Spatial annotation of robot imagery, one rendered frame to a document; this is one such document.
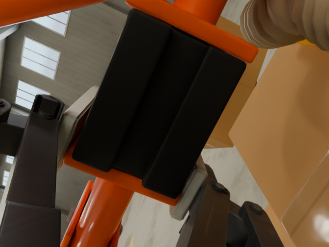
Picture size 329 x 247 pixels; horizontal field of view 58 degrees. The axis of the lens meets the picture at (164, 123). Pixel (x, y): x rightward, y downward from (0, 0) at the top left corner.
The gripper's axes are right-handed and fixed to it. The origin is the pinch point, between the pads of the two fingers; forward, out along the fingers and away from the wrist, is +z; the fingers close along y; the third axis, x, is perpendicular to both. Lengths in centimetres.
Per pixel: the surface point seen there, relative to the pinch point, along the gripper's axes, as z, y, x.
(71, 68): 953, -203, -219
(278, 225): 69, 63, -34
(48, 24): 914, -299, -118
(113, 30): 891, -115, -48
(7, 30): 859, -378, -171
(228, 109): 124, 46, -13
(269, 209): 78, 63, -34
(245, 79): 132, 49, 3
